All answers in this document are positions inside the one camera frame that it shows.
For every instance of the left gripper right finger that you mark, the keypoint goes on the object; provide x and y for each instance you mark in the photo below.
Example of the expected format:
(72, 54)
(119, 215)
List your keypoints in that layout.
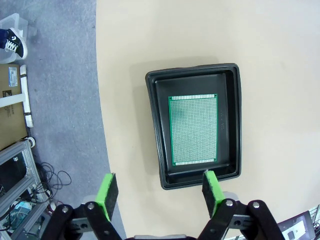
(212, 192)

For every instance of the white table foot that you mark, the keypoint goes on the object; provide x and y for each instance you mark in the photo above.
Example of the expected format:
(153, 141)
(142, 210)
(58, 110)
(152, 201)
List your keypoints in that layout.
(26, 100)

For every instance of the aluminium profile frame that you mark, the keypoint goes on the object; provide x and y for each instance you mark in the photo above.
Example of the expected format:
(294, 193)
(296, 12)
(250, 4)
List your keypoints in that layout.
(27, 155)

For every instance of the person in blue jeans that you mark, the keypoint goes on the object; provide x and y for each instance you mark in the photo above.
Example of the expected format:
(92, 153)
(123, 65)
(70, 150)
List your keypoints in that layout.
(3, 37)

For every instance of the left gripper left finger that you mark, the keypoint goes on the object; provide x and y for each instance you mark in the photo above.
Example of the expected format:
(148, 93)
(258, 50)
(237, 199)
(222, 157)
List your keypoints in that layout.
(106, 195)

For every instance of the black ESD tray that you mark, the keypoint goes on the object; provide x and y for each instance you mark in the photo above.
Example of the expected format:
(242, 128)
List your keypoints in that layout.
(195, 82)

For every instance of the dark laptop screen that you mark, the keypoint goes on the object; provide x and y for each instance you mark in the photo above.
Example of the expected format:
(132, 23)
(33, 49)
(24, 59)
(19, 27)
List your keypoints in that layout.
(297, 225)

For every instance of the clear plastic bin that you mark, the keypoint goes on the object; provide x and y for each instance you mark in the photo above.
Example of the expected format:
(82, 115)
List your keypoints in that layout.
(12, 21)

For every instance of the large cardboard box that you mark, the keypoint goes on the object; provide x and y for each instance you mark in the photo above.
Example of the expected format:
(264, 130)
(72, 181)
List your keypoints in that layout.
(12, 120)

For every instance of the green perforated circuit board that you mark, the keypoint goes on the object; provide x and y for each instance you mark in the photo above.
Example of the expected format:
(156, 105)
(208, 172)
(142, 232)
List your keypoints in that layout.
(192, 130)

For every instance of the black and white sneaker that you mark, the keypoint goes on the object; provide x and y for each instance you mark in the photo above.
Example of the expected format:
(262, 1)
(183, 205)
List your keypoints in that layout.
(18, 45)

